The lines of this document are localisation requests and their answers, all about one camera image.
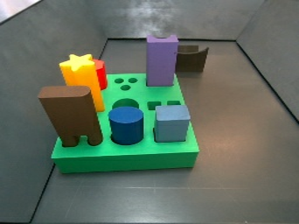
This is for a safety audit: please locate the black curved fixture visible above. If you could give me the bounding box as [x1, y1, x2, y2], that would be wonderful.
[175, 45, 210, 73]

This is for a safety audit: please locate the light blue square block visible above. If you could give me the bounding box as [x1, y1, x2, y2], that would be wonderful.
[154, 105, 191, 143]

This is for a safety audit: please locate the dark blue cylinder block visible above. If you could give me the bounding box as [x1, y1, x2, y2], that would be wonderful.
[108, 107, 144, 145]

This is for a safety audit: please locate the green shape sorter base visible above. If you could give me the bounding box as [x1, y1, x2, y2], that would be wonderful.
[51, 73, 201, 173]

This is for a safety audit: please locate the brown arch block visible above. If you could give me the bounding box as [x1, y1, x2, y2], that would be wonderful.
[38, 86, 103, 147]

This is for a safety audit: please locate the red block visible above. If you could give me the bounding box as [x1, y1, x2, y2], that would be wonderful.
[94, 59, 108, 90]

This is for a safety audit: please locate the purple notched tall block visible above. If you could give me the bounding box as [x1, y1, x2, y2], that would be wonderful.
[146, 35, 179, 87]

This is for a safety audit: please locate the yellow star block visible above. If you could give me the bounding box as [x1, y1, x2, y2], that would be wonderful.
[60, 54, 106, 112]

